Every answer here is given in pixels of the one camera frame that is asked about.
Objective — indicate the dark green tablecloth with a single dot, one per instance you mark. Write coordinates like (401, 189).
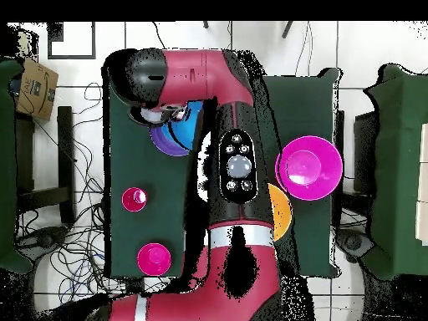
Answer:
(143, 174)

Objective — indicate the large pink plastic bowl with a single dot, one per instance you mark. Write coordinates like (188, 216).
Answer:
(311, 167)

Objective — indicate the purple plastic bowl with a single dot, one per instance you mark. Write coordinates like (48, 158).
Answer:
(167, 150)

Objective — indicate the large orange plastic bowl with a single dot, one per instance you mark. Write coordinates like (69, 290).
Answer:
(281, 210)

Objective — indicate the black computer tower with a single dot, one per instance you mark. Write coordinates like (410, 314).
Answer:
(366, 150)

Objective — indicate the plain cardboard box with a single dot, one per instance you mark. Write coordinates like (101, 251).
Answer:
(26, 46)

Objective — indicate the blue plastic bowl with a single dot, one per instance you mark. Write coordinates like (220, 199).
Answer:
(187, 130)

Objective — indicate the green cloth covered side table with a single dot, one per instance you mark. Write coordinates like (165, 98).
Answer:
(401, 167)
(6, 167)

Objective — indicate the dark wooden stool frame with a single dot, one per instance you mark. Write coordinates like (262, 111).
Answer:
(339, 150)
(65, 150)

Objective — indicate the printed cardboard box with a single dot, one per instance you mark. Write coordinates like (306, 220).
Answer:
(36, 90)

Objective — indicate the red plastic cup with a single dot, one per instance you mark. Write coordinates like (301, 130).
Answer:
(131, 202)

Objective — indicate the black square frame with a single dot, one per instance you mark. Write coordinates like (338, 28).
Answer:
(48, 50)

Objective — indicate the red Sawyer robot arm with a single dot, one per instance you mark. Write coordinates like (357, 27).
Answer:
(200, 77)

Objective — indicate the small red plastic bowl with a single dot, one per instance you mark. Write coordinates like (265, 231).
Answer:
(153, 260)

